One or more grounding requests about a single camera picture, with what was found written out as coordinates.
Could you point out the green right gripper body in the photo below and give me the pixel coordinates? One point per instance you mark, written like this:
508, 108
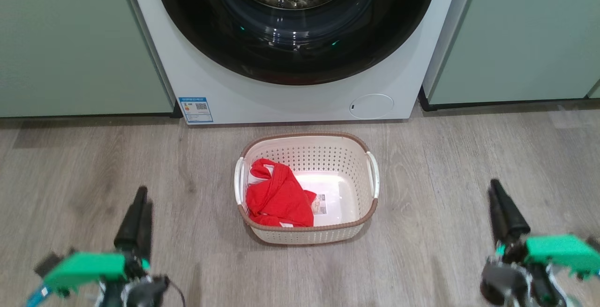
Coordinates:
562, 250

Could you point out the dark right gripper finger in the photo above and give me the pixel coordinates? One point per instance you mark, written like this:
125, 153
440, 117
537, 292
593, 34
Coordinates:
512, 218
497, 222

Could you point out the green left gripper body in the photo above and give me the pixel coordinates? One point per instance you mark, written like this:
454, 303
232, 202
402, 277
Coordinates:
86, 267

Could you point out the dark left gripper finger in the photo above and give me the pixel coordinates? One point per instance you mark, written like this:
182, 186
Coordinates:
132, 222
146, 236

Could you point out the red garment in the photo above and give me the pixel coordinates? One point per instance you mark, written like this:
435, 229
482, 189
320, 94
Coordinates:
279, 197

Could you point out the round black glass washer door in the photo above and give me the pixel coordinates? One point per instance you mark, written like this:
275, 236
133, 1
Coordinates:
197, 35

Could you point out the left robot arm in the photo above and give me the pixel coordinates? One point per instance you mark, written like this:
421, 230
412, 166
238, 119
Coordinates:
145, 293

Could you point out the white front-load washing machine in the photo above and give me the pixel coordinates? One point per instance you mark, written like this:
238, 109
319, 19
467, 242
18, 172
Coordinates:
290, 103

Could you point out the blue energy label sticker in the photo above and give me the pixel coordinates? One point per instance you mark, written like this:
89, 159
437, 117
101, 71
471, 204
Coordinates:
195, 110

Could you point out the narrow pale green cabinet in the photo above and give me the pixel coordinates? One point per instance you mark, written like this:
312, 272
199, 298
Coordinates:
595, 91

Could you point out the round white filter cover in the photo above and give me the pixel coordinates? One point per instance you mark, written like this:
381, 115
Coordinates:
372, 106

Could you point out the cream perforated laundry basket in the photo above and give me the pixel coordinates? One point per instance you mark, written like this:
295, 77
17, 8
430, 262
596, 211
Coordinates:
337, 157

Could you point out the white basket label sticker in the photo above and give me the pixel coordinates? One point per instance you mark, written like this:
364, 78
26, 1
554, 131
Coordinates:
319, 204

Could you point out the tall pale green cabinet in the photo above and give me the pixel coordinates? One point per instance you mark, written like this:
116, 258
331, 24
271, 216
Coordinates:
525, 35

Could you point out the wide pale green cabinet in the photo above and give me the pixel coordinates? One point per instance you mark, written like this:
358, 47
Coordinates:
70, 49

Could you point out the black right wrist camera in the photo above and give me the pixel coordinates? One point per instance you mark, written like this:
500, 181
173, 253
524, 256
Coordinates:
594, 243

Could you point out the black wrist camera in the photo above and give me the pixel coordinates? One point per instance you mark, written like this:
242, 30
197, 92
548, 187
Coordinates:
594, 243
47, 264

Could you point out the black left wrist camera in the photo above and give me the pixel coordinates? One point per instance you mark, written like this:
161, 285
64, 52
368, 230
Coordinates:
47, 264

